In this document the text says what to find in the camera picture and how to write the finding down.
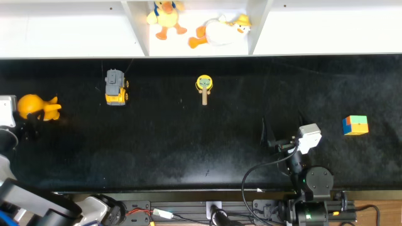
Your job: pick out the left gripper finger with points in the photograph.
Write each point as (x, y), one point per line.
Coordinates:
(34, 120)

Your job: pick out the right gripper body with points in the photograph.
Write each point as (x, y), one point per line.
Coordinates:
(284, 145)

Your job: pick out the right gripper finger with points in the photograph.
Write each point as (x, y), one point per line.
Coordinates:
(266, 136)
(301, 121)

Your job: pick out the yellow rubber duck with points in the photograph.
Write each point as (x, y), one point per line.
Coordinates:
(29, 103)

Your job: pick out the many-coloured puzzle cube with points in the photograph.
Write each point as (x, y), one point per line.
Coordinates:
(356, 125)

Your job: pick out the yellow rattle drum toy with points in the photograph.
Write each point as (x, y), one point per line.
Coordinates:
(204, 83)

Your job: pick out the grey and yellow toy truck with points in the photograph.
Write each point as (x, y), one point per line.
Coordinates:
(114, 84)

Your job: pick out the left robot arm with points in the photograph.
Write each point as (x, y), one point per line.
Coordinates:
(34, 201)

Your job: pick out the white shelf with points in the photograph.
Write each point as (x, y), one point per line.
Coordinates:
(63, 34)

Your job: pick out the white plush duck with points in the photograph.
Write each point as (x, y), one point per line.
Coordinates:
(221, 33)

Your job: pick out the yellow plush duck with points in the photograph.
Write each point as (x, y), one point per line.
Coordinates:
(168, 19)

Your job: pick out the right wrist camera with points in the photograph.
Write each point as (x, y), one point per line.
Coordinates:
(309, 136)

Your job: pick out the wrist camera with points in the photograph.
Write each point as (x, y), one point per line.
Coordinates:
(309, 136)
(6, 111)

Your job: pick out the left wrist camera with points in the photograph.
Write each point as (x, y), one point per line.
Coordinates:
(6, 111)

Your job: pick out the mounting rail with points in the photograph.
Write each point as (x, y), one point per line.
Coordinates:
(188, 212)

